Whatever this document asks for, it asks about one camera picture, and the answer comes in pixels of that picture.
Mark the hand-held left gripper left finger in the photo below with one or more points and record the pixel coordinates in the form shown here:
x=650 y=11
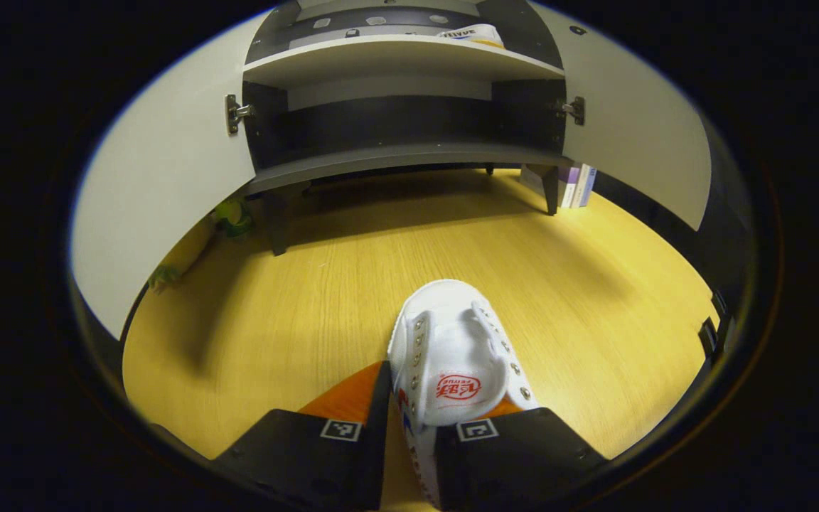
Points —
x=379 y=427

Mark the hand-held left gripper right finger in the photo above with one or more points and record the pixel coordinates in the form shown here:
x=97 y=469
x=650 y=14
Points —
x=509 y=462

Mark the white canvas shoe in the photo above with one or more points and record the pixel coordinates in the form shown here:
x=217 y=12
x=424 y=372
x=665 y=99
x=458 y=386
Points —
x=473 y=34
x=452 y=334

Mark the white shoe cabinet door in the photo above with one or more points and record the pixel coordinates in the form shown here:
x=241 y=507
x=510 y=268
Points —
x=168 y=163
x=637 y=128

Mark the grey white shoe cabinet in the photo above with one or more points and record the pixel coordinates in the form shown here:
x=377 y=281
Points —
x=395 y=60

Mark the yellow green toy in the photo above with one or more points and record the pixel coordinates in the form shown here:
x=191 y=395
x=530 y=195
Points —
x=193 y=245

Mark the purple book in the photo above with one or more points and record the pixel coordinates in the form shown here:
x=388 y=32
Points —
x=568 y=186

